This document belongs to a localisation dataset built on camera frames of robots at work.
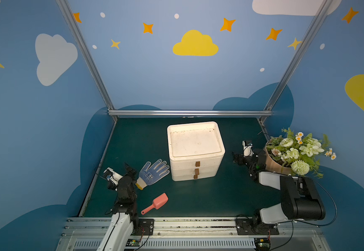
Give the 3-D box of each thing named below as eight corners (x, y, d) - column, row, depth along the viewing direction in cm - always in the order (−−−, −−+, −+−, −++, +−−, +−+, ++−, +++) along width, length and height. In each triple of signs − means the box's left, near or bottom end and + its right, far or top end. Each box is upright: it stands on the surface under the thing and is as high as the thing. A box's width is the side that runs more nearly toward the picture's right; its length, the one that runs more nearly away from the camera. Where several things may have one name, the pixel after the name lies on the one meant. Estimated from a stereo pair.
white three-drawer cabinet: (169, 181, 92) (165, 157, 70) (171, 149, 107) (168, 121, 85) (215, 181, 92) (226, 158, 71) (211, 149, 107) (219, 122, 85)
